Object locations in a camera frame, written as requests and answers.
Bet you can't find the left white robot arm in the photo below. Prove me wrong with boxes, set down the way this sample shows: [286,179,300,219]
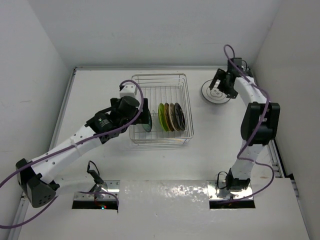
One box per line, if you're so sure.
[15,95,151,208]

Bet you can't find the mustard yellow plate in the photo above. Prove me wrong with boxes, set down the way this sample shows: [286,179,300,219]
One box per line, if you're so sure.
[164,102,174,132]

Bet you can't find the beige cream plate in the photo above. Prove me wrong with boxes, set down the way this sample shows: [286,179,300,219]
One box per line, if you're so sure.
[169,103,180,131]

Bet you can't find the teal blue patterned plate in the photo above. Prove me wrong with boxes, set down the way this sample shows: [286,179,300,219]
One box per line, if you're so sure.
[140,110,153,133]

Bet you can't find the black patterned plate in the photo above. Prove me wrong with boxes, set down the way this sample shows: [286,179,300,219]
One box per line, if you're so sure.
[174,102,186,131]

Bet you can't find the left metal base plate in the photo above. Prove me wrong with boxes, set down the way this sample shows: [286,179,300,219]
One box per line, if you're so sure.
[73,180,121,202]

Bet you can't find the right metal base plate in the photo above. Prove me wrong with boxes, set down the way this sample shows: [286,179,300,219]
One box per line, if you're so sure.
[207,180,253,202]

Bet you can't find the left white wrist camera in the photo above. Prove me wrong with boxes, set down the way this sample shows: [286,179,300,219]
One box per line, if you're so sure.
[119,84,137,99]

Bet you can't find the silver wire dish rack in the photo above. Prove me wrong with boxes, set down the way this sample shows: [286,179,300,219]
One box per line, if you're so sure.
[129,73,194,147]

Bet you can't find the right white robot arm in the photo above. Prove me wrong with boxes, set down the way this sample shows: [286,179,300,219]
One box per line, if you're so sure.
[209,68,281,191]

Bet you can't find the white plate green rim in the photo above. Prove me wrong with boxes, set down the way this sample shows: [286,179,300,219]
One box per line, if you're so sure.
[200,79,230,105]

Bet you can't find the metal base plate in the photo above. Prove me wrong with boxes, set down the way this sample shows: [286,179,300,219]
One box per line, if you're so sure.
[207,180,253,202]
[73,180,121,202]

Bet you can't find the lime green plate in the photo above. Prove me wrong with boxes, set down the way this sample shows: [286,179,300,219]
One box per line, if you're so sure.
[158,103,169,132]

